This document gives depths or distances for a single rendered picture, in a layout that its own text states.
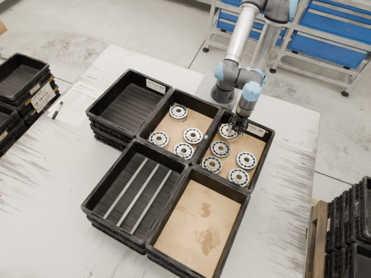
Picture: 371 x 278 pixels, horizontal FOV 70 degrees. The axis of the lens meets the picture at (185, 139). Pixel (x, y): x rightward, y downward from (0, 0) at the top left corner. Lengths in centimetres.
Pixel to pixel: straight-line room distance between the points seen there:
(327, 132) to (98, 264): 239
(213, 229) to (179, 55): 239
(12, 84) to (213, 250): 187
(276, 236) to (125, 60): 150
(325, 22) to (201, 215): 232
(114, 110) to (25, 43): 225
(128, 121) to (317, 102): 225
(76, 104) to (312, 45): 235
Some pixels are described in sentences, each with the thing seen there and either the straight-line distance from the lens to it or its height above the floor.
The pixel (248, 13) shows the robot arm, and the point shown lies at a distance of 135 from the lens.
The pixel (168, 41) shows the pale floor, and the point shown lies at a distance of 347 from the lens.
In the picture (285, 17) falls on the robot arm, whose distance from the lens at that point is 141.
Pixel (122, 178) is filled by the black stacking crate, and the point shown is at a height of 83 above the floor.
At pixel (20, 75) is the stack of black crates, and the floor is 49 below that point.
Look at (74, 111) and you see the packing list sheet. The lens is 175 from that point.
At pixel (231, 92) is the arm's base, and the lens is 162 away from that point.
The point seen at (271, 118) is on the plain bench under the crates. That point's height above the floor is 70.
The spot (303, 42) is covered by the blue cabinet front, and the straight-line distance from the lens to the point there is 313.
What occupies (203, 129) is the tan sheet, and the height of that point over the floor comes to 83.
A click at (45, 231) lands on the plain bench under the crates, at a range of 143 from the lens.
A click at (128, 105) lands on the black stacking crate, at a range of 156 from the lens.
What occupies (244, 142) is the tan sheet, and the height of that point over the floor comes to 83.
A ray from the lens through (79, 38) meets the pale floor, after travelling 357.
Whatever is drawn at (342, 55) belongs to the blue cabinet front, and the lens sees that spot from 321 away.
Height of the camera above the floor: 198
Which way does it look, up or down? 55 degrees down
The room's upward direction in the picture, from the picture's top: 9 degrees clockwise
